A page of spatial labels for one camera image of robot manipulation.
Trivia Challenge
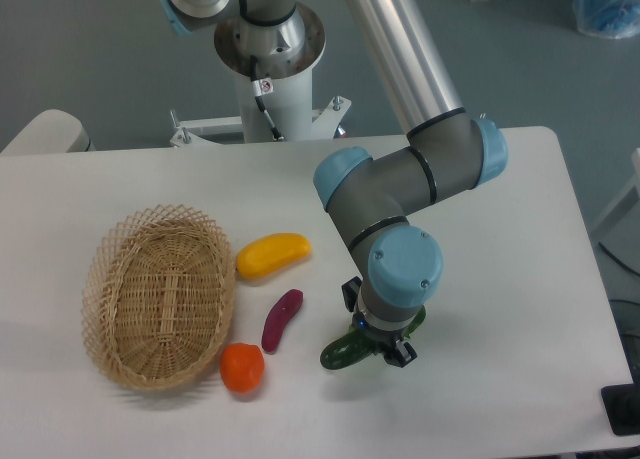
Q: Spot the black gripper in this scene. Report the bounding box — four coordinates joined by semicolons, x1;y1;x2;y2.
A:
341;276;418;368

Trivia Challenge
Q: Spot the green cucumber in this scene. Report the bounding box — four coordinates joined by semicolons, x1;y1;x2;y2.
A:
320;306;427;370

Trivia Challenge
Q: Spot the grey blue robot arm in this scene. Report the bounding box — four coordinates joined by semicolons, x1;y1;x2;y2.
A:
159;0;508;370

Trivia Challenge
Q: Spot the purple eggplant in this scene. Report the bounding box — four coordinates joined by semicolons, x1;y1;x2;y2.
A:
261;289;304;354

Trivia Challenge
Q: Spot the yellow mango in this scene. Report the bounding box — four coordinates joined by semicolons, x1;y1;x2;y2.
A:
236;233;312;280

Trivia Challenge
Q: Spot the orange fruit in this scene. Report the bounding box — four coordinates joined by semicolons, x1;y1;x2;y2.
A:
220;343;265;393

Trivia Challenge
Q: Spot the woven wicker basket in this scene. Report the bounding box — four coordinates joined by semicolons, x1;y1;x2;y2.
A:
81;205;235;391

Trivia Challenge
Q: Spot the black device at table edge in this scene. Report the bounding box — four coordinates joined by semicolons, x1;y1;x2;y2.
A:
601;383;639;436

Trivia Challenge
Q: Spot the white chair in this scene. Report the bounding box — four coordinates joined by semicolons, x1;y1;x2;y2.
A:
1;109;96;157

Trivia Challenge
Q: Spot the blue plastic bag right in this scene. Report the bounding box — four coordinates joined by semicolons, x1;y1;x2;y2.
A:
572;0;639;40

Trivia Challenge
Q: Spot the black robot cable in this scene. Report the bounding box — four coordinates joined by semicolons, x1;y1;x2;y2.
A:
248;53;286;142

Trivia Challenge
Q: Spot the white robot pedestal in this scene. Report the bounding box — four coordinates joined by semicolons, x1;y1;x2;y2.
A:
171;3;352;147

